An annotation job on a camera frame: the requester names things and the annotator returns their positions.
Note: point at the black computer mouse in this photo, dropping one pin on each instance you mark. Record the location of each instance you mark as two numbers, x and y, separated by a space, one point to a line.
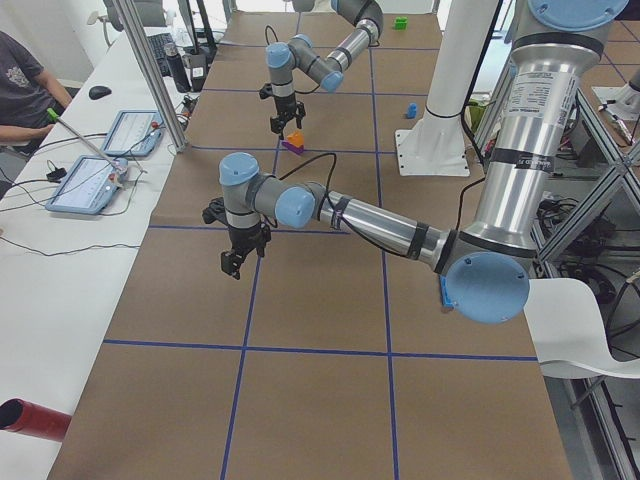
99 91

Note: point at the seated person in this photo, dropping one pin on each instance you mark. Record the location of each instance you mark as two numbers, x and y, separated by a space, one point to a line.
28 91

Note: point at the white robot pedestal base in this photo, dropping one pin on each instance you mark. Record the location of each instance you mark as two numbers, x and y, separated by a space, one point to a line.
435 145

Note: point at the red cylinder bottle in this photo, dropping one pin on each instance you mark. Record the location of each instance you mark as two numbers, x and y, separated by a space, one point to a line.
26 418

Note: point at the small blue toy block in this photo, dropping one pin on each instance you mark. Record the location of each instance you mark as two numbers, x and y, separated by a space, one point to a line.
411 111

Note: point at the white paper sheet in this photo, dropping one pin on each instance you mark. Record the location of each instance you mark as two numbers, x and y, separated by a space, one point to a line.
568 332

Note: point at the aluminium frame post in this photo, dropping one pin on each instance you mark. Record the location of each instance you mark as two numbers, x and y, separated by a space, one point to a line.
135 32

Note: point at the green toy block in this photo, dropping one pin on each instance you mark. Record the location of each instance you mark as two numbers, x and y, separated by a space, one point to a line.
400 23

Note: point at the orange trapezoid toy block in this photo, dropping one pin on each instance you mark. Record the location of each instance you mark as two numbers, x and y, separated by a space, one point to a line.
295 137

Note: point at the long blue toy block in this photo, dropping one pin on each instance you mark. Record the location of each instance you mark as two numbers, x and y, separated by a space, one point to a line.
446 301

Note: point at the upper teach pendant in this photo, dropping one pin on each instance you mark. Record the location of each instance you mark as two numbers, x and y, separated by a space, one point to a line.
134 133

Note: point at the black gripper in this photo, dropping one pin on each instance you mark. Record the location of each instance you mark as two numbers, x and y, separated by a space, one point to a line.
245 237
286 105

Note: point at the lower teach pendant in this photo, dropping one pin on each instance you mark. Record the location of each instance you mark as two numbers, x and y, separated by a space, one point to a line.
89 186

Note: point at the black water bottle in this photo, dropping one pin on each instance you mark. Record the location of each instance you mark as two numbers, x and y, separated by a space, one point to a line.
177 68

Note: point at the purple trapezoid toy block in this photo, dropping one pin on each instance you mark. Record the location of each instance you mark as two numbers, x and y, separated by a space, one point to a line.
297 149

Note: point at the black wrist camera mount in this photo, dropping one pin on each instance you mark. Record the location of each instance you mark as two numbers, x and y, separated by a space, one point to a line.
266 91
215 212

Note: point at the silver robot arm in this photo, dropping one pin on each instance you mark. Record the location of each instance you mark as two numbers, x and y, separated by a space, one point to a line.
468 221
282 58

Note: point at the teach pendant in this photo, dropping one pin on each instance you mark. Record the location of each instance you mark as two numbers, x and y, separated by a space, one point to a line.
89 186
134 133

